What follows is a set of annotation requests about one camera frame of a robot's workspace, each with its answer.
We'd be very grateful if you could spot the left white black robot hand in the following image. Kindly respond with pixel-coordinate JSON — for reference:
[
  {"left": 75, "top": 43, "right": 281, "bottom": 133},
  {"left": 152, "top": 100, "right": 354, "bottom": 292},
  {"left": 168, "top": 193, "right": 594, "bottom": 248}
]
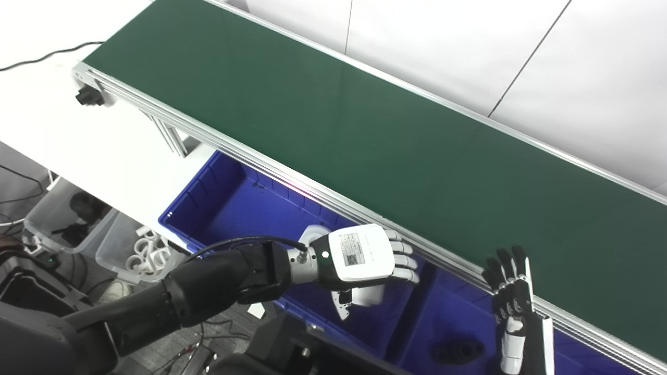
[{"left": 307, "top": 224, "right": 420, "bottom": 320}]

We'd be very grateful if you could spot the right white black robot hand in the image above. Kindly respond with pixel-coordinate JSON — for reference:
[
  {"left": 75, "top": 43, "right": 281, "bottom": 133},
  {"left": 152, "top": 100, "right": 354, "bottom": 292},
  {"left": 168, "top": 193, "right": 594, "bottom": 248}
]
[{"left": 481, "top": 245, "right": 554, "bottom": 375}]

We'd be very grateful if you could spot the white plastic cylindrical part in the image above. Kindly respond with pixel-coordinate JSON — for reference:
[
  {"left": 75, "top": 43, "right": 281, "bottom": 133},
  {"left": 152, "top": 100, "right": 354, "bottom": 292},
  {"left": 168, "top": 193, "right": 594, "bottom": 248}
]
[{"left": 350, "top": 284, "right": 386, "bottom": 308}]

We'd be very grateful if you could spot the black plastic part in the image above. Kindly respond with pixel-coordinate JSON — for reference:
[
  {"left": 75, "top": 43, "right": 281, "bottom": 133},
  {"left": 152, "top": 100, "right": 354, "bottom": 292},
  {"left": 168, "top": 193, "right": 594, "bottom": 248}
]
[{"left": 431, "top": 337, "right": 486, "bottom": 365}]

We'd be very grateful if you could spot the green conveyor belt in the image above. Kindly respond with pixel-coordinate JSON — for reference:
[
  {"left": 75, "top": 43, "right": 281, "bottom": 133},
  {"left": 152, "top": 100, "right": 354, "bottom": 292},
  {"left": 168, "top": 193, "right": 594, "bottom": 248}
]
[{"left": 72, "top": 0, "right": 667, "bottom": 375}]

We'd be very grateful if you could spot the blue plastic bin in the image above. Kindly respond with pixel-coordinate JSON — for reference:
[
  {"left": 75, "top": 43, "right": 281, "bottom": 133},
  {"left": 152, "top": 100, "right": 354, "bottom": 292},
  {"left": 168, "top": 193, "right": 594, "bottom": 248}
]
[{"left": 158, "top": 150, "right": 433, "bottom": 365}]

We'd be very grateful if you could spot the black conveyor knob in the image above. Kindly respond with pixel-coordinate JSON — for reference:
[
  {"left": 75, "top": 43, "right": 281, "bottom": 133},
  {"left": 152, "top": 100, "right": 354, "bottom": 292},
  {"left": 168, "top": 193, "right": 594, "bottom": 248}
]
[{"left": 76, "top": 86, "right": 105, "bottom": 107}]

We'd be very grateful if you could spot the black robot torso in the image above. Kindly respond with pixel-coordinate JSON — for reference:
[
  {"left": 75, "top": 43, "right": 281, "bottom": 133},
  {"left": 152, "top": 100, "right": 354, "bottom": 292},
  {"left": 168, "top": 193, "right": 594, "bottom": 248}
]
[{"left": 206, "top": 312, "right": 412, "bottom": 375}]

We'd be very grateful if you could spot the clear box with white parts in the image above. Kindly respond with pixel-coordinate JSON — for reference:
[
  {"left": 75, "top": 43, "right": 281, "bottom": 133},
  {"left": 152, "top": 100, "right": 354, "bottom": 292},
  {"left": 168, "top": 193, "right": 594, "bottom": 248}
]
[{"left": 95, "top": 211, "right": 188, "bottom": 284}]

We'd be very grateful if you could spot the clear box with black parts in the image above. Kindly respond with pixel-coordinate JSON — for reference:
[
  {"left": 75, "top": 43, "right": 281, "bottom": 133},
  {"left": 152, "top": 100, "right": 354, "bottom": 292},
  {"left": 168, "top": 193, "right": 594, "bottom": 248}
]
[{"left": 23, "top": 177, "right": 120, "bottom": 254}]

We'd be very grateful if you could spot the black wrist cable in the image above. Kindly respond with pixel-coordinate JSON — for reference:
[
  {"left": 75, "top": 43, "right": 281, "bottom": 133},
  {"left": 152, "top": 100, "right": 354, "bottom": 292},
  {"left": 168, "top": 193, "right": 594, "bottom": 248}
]
[{"left": 182, "top": 235, "right": 309, "bottom": 264}]

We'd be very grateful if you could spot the thin black cable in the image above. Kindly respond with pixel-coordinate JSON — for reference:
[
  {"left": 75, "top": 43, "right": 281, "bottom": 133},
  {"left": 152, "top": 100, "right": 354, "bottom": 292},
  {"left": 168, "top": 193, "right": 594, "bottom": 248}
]
[{"left": 0, "top": 42, "right": 105, "bottom": 72}]

